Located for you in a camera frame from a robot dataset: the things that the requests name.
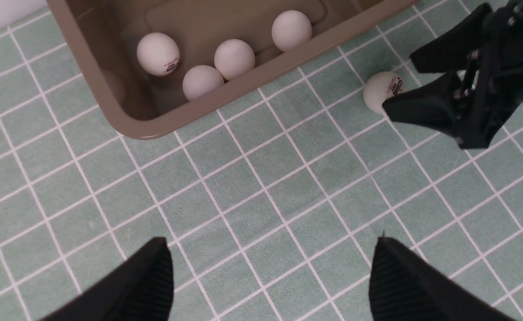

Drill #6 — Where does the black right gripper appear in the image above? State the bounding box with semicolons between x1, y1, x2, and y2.
382;0;523;149

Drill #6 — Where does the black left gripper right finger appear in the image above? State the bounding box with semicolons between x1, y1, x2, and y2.
368;236;511;321

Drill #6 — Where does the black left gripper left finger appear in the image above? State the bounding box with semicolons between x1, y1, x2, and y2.
43;236;174;321

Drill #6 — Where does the white logo ball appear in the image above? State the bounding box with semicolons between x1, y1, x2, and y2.
363;71;405;115
182;65;225;100
271;10;313;52

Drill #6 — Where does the plain white ball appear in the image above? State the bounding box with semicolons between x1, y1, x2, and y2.
213;39;256;81

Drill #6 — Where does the green checkered tablecloth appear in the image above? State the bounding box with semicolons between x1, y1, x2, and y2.
0;0;523;321

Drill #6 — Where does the olive green plastic bin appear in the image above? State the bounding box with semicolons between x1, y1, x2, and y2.
47;0;416;140

